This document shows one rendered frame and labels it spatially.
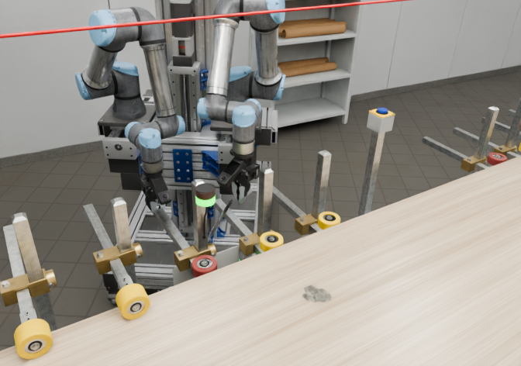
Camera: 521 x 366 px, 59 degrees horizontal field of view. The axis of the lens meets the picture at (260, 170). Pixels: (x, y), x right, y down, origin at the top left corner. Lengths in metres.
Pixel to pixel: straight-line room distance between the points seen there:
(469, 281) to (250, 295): 0.68
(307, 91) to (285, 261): 3.50
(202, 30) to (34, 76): 2.05
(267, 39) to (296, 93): 3.02
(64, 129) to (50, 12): 0.92
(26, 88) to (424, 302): 3.27
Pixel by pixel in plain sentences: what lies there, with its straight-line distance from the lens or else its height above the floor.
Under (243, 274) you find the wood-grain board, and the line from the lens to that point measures 1.45.
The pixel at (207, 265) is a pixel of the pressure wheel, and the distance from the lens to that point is 1.47.
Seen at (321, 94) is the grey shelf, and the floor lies 0.16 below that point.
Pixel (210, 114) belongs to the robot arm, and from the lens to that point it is 1.62.
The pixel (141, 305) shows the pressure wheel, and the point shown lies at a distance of 1.33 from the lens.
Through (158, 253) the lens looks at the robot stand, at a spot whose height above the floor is 0.21.
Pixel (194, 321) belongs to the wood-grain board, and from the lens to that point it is 1.32.
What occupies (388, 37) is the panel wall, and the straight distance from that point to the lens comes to 5.34.
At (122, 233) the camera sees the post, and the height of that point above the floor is 1.04.
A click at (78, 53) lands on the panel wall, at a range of 3.92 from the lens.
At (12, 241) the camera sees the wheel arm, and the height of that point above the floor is 0.96.
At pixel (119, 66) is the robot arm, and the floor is 1.27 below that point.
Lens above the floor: 1.88
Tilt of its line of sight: 30 degrees down
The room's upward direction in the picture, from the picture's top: 2 degrees clockwise
